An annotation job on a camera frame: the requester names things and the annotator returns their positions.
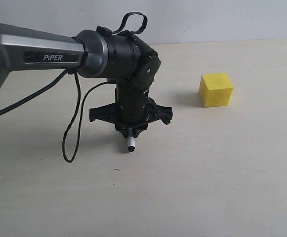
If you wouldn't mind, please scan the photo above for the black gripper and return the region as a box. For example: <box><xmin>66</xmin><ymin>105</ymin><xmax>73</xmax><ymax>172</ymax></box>
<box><xmin>89</xmin><ymin>98</ymin><xmax>173</xmax><ymax>138</ymax></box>

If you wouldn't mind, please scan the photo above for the black and white marker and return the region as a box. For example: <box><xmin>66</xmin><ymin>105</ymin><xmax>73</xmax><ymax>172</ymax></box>
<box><xmin>127</xmin><ymin>128</ymin><xmax>135</xmax><ymax>152</ymax></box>

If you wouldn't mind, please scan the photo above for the yellow foam cube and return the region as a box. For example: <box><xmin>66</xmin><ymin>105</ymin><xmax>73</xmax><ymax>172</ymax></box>
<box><xmin>199</xmin><ymin>73</ymin><xmax>233</xmax><ymax>108</ymax></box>

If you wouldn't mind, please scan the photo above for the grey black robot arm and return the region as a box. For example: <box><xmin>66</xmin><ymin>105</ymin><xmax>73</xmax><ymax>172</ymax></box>
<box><xmin>0</xmin><ymin>23</ymin><xmax>173</xmax><ymax>137</ymax></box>

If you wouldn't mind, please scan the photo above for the black camera cable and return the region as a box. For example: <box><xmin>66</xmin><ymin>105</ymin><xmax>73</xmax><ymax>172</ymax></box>
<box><xmin>0</xmin><ymin>11</ymin><xmax>149</xmax><ymax>163</ymax></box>

